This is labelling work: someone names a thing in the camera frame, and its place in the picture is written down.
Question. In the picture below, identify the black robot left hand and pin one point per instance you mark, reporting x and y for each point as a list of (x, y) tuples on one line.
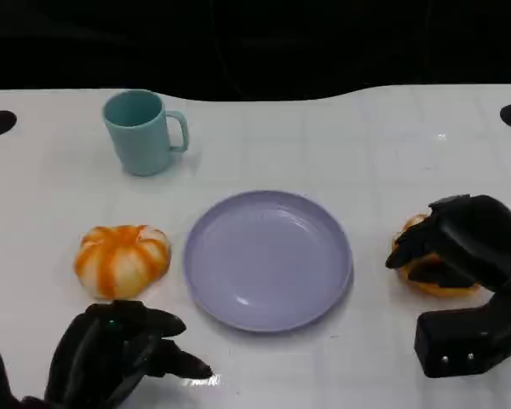
[(98, 358)]

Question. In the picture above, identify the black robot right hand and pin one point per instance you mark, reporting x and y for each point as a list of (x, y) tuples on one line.
[(477, 238)]

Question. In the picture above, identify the orange white toy bread roll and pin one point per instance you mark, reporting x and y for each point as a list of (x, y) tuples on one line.
[(414, 222), (121, 262)]

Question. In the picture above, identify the lilac plate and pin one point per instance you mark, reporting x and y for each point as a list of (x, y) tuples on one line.
[(266, 262)]

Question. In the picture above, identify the pale green mug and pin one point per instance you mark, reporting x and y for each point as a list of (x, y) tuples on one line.
[(140, 138)]

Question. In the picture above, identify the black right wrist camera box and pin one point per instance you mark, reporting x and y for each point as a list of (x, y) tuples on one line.
[(451, 341)]

